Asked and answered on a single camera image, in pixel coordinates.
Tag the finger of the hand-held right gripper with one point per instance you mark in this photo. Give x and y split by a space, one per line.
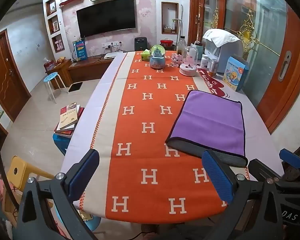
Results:
291 158

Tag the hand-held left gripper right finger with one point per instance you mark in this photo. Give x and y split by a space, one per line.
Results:
218 176

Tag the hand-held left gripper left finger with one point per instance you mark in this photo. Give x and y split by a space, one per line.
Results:
83 173

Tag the purple towel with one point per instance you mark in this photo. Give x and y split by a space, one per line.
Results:
210 120

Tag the stack of books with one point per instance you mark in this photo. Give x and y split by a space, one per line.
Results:
69 120

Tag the yellow chair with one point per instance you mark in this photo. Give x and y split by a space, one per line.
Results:
18 171

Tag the orange patterned table runner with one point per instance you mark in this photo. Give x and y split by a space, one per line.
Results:
145 135

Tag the wooden sliding door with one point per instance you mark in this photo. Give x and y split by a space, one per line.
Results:
287 80

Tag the black floor mat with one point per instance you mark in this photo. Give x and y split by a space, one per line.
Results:
75 87

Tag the red and white placemat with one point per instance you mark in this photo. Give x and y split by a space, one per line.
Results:
212 83

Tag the blue children's book box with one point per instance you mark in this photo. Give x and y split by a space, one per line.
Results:
233 75

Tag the blue round stool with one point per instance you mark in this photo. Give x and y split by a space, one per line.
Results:
51 77

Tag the wooden television cabinet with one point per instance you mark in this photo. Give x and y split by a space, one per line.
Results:
87 67

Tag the glass jar with metal lid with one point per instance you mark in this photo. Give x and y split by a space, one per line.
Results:
213 67

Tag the red bag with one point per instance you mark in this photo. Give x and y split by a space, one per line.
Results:
49 65

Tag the white round glass-dome box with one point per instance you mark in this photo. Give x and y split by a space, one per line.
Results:
188 66

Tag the white medicine bottle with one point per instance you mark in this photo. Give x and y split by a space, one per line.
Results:
204 62

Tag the white water dispenser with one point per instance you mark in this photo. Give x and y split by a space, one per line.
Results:
227 57

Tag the white set-top box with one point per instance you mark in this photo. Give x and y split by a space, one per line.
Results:
113 55

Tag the blue cardboard box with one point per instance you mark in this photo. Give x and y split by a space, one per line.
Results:
80 51

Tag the pink toy figure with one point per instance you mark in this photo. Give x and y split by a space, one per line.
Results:
176 60

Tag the brown wooden door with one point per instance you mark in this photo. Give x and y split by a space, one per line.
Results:
5 75

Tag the white thermos jug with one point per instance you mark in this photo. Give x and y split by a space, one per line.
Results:
197 48

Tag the blue snow globe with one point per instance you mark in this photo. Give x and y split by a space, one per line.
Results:
157 58

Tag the green tissue box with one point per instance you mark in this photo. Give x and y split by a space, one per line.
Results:
145 55

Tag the clear glass bottle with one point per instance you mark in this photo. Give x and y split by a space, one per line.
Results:
181 46

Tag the white cloth cover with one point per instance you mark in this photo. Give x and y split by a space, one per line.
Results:
221 38

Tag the black heater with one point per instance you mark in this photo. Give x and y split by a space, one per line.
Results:
141 44

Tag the red pot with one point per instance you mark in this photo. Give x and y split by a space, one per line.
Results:
166 42

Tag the wall-mounted black television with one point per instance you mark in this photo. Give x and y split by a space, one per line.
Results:
106 17

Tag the red wall shelf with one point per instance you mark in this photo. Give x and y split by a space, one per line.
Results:
72 0

